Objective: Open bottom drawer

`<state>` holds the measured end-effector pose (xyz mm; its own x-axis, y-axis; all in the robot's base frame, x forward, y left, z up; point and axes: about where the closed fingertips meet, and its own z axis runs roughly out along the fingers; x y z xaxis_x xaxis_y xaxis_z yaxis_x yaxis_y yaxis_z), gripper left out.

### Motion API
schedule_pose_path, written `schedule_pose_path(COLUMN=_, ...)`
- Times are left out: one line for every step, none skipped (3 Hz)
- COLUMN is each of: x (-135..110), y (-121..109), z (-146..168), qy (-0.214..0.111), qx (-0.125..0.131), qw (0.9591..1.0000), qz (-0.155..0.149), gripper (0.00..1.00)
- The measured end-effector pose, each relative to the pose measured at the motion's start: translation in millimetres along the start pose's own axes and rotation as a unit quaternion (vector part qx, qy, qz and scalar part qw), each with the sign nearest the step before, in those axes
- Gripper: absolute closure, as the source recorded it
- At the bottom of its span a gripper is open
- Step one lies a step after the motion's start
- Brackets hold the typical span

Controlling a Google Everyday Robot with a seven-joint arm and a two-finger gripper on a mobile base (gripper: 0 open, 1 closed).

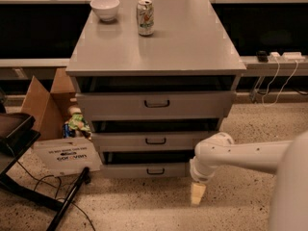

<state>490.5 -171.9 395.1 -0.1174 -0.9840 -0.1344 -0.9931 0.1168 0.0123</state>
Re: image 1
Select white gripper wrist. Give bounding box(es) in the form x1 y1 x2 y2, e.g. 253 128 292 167
190 157 216 205

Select grey bottom drawer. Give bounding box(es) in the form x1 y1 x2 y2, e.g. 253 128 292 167
100 149 194 178

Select grey drawer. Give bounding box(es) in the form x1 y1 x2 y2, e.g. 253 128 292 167
92 131 215 152
100 149 194 178
76 91 235 121

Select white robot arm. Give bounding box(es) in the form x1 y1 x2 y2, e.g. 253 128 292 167
190 132 308 231

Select grey top drawer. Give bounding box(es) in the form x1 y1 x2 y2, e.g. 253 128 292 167
76 91 235 121

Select grey middle drawer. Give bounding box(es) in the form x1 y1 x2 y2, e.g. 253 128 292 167
92 131 215 152

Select grey drawer cabinet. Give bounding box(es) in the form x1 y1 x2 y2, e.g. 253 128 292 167
65 0 247 178

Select green toy figure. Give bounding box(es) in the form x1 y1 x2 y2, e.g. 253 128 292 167
63 106 91 140

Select black adapter on ledge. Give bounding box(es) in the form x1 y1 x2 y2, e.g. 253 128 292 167
256 51 269 63

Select white power strip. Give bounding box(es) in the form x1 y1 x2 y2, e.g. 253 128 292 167
269 52 305 62

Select brown cardboard box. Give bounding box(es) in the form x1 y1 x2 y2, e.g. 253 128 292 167
21 68 102 176

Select white green soda can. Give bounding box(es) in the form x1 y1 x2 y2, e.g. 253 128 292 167
137 0 154 36

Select black stand with tray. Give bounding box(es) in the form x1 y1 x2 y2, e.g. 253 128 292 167
0 113 90 231

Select white ceramic bowl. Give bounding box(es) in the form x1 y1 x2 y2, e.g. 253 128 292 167
90 0 120 21

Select white hanging cable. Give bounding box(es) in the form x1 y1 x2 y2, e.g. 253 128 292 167
261 60 300 107

